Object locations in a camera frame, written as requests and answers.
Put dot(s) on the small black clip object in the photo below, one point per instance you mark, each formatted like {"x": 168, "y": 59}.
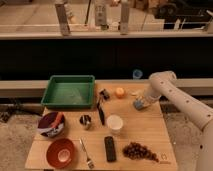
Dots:
{"x": 105, "y": 94}

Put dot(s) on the black handled tool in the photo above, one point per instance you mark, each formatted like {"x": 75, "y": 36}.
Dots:
{"x": 100, "y": 110}

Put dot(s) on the green plastic tray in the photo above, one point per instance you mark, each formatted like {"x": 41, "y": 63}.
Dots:
{"x": 69, "y": 91}

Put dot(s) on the small metal cup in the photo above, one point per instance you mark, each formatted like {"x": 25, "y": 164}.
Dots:
{"x": 85, "y": 121}

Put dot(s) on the red bowl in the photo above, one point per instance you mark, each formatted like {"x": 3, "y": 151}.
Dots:
{"x": 60, "y": 153}

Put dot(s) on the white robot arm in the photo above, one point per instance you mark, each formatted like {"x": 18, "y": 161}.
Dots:
{"x": 201, "y": 115}

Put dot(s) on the blue cup on ledge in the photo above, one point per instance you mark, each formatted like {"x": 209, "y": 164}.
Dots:
{"x": 137, "y": 74}

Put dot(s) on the white plastic cup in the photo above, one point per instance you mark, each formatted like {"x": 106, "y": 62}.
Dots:
{"x": 115, "y": 124}

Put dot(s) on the bunch of dark grapes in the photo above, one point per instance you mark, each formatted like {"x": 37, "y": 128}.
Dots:
{"x": 136, "y": 151}

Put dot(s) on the black remote control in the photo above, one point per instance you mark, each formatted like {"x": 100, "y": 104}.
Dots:
{"x": 110, "y": 149}

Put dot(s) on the metal fork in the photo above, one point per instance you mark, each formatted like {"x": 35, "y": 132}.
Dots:
{"x": 88, "y": 159}

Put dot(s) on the orange fruit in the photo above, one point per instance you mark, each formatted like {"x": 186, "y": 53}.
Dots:
{"x": 120, "y": 92}

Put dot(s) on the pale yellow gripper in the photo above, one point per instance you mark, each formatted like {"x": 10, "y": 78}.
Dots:
{"x": 144, "y": 99}

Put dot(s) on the dark patterned bowl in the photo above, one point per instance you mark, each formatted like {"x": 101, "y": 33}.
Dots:
{"x": 51, "y": 124}

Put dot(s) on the blue sponge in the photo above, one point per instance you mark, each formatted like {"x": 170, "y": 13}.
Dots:
{"x": 139, "y": 105}

